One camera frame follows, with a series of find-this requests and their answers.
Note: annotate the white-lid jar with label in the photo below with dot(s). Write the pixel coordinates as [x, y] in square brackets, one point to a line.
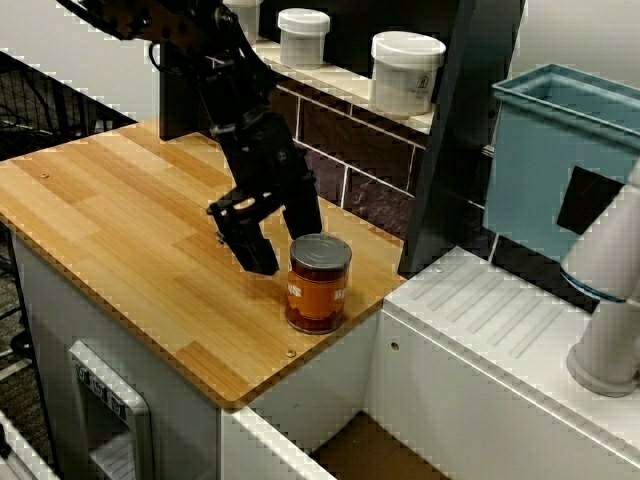
[405, 85]

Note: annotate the wooden counter board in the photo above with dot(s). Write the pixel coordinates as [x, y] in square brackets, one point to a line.
[450, 375]

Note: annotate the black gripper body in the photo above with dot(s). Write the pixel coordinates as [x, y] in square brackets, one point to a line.
[265, 155]

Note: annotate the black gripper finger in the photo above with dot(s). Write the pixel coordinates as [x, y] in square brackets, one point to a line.
[247, 240]
[305, 210]

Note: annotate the plain white-lid jar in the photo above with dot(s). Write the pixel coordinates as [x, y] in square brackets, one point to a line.
[245, 20]
[302, 45]

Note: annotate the dark tile backsplash shelf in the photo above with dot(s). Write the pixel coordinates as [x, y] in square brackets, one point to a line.
[325, 130]

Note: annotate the blue plastic bin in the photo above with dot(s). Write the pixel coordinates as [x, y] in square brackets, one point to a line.
[525, 175]

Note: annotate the black metal pole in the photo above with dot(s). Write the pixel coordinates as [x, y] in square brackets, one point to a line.
[35, 360]

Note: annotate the black upright post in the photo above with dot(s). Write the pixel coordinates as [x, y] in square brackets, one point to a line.
[450, 150]

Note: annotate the grey toy oven panel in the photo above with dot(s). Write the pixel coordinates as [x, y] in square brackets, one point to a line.
[135, 425]

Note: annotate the grey curved faucet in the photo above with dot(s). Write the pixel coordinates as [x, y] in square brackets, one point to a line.
[600, 260]

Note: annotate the silver metal rail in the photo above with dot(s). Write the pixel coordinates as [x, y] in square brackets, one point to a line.
[20, 450]

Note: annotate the white sink basin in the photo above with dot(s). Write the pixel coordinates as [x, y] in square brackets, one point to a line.
[300, 395]

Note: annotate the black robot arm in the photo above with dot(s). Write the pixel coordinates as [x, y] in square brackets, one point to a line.
[165, 25]

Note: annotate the orange beans can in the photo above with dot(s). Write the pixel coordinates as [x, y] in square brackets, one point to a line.
[317, 295]

